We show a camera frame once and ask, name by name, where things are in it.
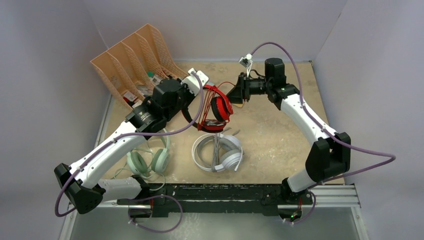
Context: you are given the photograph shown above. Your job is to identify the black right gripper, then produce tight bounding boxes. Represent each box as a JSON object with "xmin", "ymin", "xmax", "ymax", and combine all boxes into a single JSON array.
[{"xmin": 222, "ymin": 73, "xmax": 272, "ymax": 105}]

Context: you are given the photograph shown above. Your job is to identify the red black headphones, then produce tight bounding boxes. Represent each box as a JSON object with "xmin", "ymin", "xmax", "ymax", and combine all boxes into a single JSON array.
[{"xmin": 192, "ymin": 84, "xmax": 234, "ymax": 134}]

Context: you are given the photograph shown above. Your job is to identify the red headphone cable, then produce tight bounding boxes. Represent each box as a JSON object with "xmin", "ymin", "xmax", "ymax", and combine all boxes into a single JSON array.
[{"xmin": 197, "ymin": 81, "xmax": 246, "ymax": 132}]

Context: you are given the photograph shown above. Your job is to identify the white over-ear headphones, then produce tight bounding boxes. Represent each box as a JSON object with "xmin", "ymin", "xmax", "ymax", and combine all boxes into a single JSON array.
[{"xmin": 191, "ymin": 133, "xmax": 244, "ymax": 173}]

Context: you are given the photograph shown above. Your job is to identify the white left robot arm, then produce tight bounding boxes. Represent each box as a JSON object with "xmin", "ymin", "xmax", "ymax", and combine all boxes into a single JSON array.
[{"xmin": 54, "ymin": 75, "xmax": 209, "ymax": 217}]

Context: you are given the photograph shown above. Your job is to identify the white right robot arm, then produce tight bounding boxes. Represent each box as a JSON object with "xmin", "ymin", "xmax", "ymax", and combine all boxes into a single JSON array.
[{"xmin": 226, "ymin": 57, "xmax": 351, "ymax": 204}]

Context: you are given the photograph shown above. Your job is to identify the mint green headphones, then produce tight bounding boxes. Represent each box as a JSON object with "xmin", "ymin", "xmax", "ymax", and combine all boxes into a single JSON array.
[{"xmin": 112, "ymin": 135, "xmax": 171, "ymax": 192}]

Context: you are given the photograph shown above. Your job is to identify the yellow spiral notebook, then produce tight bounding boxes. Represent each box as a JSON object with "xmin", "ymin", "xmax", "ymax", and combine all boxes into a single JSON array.
[{"xmin": 232, "ymin": 103, "xmax": 245, "ymax": 108}]

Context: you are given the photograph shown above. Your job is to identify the clear plastic ruler pouch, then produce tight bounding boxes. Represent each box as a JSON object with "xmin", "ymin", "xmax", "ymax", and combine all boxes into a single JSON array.
[{"xmin": 149, "ymin": 75, "xmax": 162, "ymax": 86}]

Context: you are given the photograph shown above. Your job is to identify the red white small box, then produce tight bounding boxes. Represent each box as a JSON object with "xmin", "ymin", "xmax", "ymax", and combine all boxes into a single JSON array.
[{"xmin": 122, "ymin": 91, "xmax": 138, "ymax": 103}]

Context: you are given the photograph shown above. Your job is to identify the peach plastic file organizer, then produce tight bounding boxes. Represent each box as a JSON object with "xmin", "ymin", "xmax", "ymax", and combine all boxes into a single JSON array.
[{"xmin": 90, "ymin": 24, "xmax": 188, "ymax": 110}]

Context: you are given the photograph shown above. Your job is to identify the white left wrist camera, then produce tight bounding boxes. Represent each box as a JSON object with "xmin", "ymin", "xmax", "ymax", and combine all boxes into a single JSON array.
[{"xmin": 182, "ymin": 68, "xmax": 209, "ymax": 96}]

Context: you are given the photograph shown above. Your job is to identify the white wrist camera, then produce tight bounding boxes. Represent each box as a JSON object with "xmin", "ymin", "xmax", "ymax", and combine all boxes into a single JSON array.
[
  {"xmin": 182, "ymin": 68, "xmax": 209, "ymax": 96},
  {"xmin": 238, "ymin": 53, "xmax": 253, "ymax": 77}
]

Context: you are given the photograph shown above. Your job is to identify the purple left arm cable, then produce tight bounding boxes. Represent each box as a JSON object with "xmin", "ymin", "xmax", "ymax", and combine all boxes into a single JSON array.
[{"xmin": 54, "ymin": 71, "xmax": 205, "ymax": 218}]

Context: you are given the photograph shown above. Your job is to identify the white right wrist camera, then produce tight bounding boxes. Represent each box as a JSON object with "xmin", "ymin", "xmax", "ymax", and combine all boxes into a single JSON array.
[{"xmin": 238, "ymin": 53, "xmax": 253, "ymax": 77}]

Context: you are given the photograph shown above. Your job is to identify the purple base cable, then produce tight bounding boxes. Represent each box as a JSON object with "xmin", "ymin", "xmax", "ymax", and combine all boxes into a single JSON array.
[{"xmin": 127, "ymin": 194, "xmax": 184, "ymax": 234}]

